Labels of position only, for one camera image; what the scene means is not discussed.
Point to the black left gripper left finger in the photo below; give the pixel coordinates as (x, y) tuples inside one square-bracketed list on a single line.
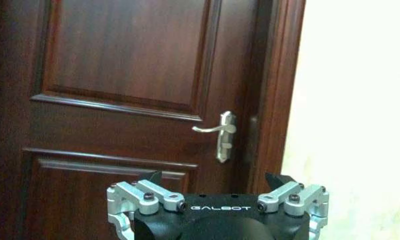
[(138, 193)]

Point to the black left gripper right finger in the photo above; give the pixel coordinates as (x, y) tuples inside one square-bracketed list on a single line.
[(302, 196)]

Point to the dark brown wooden door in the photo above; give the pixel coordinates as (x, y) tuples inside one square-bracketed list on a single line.
[(120, 100)]

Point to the dark brown door frame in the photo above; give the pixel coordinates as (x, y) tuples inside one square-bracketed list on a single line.
[(277, 95)]

